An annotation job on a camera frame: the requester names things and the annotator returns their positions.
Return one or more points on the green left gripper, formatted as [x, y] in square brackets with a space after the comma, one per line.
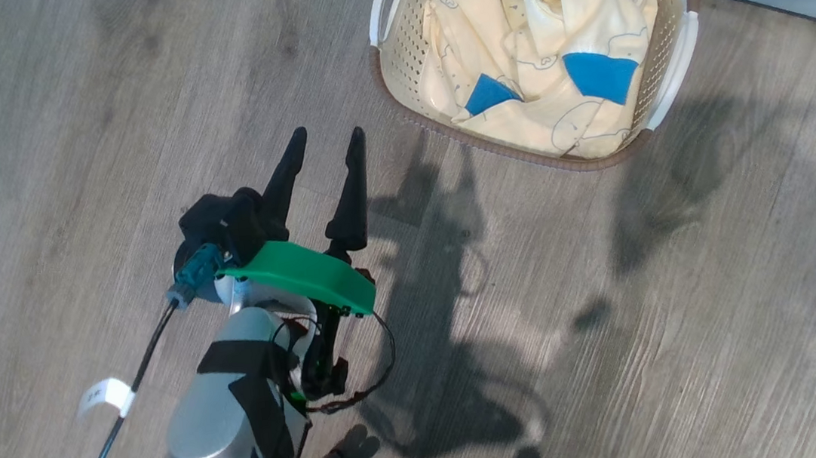
[306, 274]

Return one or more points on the yellow garment with blue cuffs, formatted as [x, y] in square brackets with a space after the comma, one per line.
[560, 16]

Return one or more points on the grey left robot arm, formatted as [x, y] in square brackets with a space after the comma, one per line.
[209, 424]

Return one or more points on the cream perforated laundry basket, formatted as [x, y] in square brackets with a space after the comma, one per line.
[404, 47]

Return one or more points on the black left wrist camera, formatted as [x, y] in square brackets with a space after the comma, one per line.
[221, 222]

